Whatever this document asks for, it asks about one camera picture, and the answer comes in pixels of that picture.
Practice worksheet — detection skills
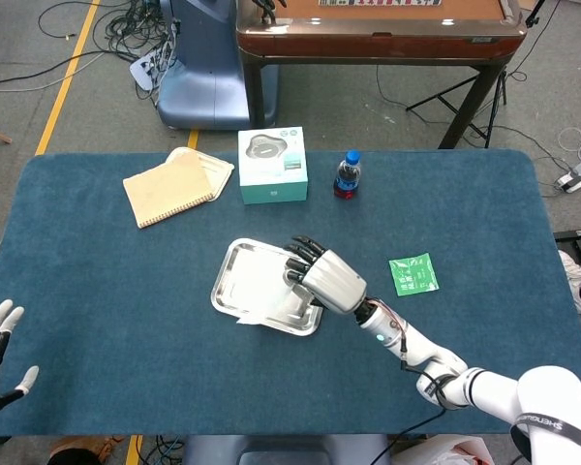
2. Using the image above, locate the blue felt table cover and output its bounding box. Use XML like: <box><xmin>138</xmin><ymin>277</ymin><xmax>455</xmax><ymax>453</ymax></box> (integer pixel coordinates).
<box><xmin>0</xmin><ymin>148</ymin><xmax>581</xmax><ymax>437</ymax></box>

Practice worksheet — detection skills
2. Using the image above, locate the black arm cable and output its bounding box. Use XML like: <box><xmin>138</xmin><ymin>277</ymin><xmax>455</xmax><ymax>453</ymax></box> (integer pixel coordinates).
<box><xmin>367</xmin><ymin>336</ymin><xmax>454</xmax><ymax>465</ymax></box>

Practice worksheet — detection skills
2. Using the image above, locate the white floor cable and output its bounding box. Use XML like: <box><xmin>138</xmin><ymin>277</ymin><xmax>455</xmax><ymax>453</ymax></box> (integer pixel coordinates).
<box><xmin>556</xmin><ymin>125</ymin><xmax>581</xmax><ymax>162</ymax></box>

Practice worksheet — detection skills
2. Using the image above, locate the grey-blue own robot base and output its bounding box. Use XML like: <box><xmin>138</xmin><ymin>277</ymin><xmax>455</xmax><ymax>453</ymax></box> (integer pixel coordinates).
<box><xmin>181</xmin><ymin>434</ymin><xmax>393</xmax><ymax>465</ymax></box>

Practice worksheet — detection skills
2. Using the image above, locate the white multi-socket strip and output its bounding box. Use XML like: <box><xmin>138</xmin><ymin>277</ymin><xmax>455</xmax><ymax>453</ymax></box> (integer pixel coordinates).
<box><xmin>129</xmin><ymin>50</ymin><xmax>175</xmax><ymax>91</ymax></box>

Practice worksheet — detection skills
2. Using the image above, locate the green sachet packet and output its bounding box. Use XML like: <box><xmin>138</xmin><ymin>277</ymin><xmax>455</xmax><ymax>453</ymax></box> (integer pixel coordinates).
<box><xmin>388</xmin><ymin>252</ymin><xmax>441</xmax><ymax>297</ymax></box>

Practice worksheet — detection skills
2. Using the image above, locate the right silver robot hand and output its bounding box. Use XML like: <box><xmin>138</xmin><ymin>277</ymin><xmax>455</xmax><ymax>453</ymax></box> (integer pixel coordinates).
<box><xmin>283</xmin><ymin>235</ymin><xmax>368</xmax><ymax>315</ymax></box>

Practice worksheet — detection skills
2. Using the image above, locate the silver metal tray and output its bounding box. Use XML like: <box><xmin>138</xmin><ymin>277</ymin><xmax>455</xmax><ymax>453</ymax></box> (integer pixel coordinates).
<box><xmin>209</xmin><ymin>237</ymin><xmax>325</xmax><ymax>337</ymax></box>

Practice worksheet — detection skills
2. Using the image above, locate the face-up mahjong tile row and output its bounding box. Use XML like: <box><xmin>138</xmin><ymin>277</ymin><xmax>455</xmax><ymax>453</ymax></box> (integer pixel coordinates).
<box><xmin>318</xmin><ymin>0</ymin><xmax>442</xmax><ymax>8</ymax></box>

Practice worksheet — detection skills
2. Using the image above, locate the black background robot hand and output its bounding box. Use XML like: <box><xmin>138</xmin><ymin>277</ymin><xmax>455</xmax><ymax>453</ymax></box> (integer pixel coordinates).
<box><xmin>251</xmin><ymin>0</ymin><xmax>288</xmax><ymax>24</ymax></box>

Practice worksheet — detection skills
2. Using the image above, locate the white shoe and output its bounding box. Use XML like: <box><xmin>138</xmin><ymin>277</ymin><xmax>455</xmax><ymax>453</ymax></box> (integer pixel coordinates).
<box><xmin>557</xmin><ymin>249</ymin><xmax>581</xmax><ymax>315</ymax></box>

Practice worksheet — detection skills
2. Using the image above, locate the blue background robot body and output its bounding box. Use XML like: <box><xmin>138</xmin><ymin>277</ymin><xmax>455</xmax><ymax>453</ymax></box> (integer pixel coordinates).
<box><xmin>155</xmin><ymin>0</ymin><xmax>280</xmax><ymax>131</ymax></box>

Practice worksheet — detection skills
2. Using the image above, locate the black tripod stand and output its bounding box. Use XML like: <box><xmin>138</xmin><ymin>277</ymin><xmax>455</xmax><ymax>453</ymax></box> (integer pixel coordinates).
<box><xmin>405</xmin><ymin>0</ymin><xmax>549</xmax><ymax>149</ymax></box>

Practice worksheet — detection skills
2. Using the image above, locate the white power strip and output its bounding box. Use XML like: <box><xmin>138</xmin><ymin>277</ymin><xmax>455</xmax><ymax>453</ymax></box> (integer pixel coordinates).
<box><xmin>555</xmin><ymin>159</ymin><xmax>581</xmax><ymax>194</ymax></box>

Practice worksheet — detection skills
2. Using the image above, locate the cola bottle blue cap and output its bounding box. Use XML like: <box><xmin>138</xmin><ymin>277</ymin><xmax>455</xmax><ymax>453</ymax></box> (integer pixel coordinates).
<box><xmin>332</xmin><ymin>149</ymin><xmax>363</xmax><ymax>202</ymax></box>

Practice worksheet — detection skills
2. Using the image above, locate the black floor cable bundle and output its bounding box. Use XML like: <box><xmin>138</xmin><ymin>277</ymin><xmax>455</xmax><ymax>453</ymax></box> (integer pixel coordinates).
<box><xmin>0</xmin><ymin>0</ymin><xmax>175</xmax><ymax>103</ymax></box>

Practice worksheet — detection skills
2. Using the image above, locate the teal product box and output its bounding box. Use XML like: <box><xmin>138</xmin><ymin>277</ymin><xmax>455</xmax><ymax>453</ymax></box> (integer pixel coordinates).
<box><xmin>236</xmin><ymin>126</ymin><xmax>310</xmax><ymax>205</ymax></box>

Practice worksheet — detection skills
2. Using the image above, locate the white plastic bag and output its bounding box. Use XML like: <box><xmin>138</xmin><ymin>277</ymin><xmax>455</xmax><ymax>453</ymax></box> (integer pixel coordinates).
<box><xmin>391</xmin><ymin>434</ymin><xmax>495</xmax><ymax>465</ymax></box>

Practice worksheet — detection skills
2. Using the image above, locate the tan spiral notebook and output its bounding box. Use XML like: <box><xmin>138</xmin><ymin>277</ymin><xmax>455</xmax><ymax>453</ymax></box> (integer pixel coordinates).
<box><xmin>122</xmin><ymin>157</ymin><xmax>215</xmax><ymax>230</ymax></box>

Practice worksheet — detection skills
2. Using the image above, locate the brown mahjong table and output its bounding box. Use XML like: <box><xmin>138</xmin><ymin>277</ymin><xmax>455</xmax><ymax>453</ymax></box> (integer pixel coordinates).
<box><xmin>235</xmin><ymin>0</ymin><xmax>529</xmax><ymax>149</ymax></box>

